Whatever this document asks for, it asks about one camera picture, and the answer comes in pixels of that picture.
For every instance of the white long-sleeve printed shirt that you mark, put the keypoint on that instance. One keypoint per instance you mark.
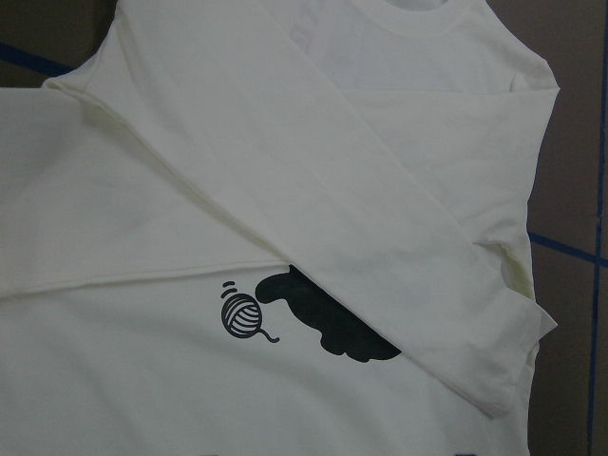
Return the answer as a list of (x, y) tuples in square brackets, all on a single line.
[(275, 228)]

